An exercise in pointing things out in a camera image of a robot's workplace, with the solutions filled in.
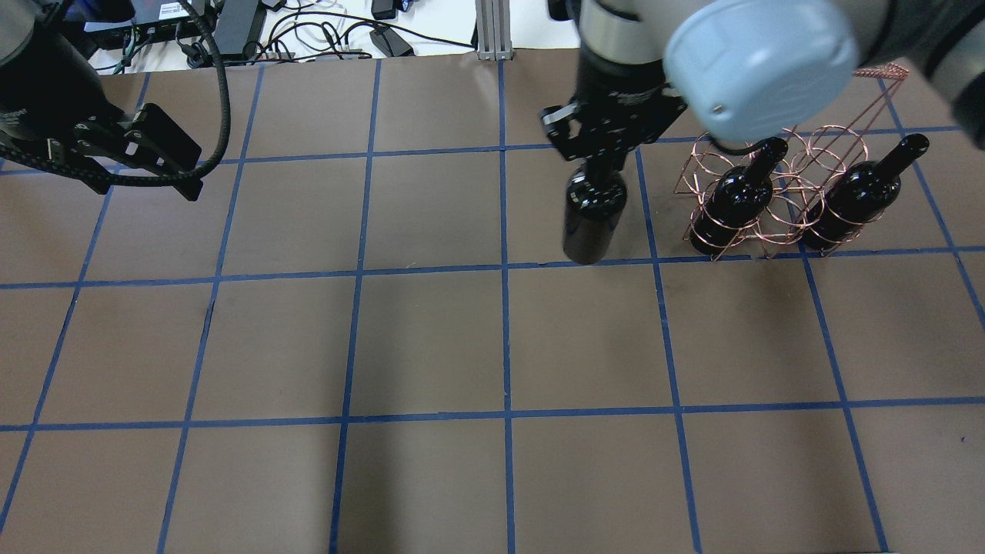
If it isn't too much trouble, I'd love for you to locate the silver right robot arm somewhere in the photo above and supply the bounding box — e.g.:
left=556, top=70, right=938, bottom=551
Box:
left=539, top=1, right=984, bottom=183

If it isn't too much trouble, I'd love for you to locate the black braided cable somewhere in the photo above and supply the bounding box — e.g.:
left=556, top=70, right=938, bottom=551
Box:
left=0, top=0, right=233, bottom=187

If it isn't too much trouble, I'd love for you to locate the copper wire wine rack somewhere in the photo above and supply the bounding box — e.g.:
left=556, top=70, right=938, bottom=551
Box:
left=674, top=62, right=909, bottom=262

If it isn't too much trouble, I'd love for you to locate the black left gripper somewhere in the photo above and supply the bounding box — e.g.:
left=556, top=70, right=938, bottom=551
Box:
left=1, top=31, right=202, bottom=195

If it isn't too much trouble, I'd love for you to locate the dark green wine bottle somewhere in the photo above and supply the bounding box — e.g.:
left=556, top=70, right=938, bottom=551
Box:
left=563, top=167, right=629, bottom=265

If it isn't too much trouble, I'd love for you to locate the dark wine bottle in rack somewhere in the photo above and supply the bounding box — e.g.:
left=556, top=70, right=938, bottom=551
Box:
left=689, top=137, right=788, bottom=257

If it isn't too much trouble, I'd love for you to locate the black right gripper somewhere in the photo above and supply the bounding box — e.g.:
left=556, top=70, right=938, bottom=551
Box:
left=539, top=46, right=686, bottom=187

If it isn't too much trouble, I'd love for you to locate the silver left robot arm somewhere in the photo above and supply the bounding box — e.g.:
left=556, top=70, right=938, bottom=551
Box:
left=1, top=1, right=203, bottom=202

